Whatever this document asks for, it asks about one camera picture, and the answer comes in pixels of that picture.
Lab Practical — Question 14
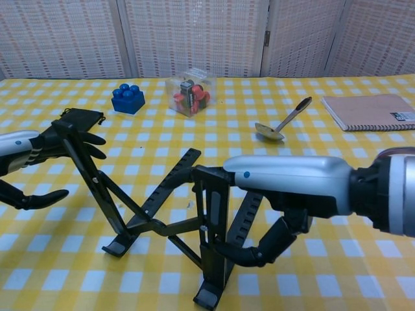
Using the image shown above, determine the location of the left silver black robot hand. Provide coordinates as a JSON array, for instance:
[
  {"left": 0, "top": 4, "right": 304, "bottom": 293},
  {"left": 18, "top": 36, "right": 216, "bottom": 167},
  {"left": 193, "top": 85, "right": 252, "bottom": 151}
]
[{"left": 0, "top": 130, "right": 107, "bottom": 211}]

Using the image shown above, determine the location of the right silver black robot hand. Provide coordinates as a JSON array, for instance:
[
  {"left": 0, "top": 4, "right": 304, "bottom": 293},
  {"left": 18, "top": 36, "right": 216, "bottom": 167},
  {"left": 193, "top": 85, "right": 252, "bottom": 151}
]
[{"left": 174, "top": 155, "right": 354, "bottom": 268}]

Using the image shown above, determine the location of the black folding laptop stand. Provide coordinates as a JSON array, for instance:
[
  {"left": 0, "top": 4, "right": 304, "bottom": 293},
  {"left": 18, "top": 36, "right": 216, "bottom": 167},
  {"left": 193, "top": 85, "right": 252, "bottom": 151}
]
[{"left": 51, "top": 119, "right": 265, "bottom": 308}]

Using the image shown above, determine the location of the brown spiral notebook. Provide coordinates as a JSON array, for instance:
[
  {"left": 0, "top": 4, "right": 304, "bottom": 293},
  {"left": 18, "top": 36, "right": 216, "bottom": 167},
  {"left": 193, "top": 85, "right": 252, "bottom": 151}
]
[{"left": 320, "top": 93, "right": 415, "bottom": 132}]

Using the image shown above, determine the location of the yellow white checked tablecloth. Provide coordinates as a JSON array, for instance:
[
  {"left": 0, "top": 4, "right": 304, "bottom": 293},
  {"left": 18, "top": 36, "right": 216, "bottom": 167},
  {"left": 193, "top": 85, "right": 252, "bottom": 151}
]
[{"left": 0, "top": 76, "right": 415, "bottom": 311}]

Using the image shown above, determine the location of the blue toy building block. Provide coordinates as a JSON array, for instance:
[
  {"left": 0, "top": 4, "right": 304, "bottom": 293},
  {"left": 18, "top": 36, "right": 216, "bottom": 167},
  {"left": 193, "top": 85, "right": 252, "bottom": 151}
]
[{"left": 111, "top": 83, "right": 146, "bottom": 115}]

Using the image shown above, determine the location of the clear plastic box with toys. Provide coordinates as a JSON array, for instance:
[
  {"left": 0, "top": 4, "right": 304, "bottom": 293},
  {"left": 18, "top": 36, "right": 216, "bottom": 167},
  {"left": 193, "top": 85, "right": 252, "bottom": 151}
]
[{"left": 165, "top": 68, "right": 217, "bottom": 117}]

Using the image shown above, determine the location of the woven bamboo folding screen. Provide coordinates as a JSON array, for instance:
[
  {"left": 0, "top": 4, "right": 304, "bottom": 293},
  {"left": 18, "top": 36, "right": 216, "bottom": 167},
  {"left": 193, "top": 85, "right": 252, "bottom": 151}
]
[{"left": 0, "top": 0, "right": 415, "bottom": 80}]

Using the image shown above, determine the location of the metal ladle with black handle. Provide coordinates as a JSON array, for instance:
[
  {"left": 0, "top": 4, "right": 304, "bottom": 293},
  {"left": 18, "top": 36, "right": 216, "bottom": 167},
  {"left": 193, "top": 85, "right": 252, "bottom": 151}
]
[{"left": 254, "top": 96, "right": 313, "bottom": 143}]

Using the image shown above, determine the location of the black drawstring pouch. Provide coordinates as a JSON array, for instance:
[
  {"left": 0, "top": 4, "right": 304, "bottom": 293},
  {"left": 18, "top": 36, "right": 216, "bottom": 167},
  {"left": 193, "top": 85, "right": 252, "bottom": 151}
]
[{"left": 48, "top": 108, "right": 106, "bottom": 133}]

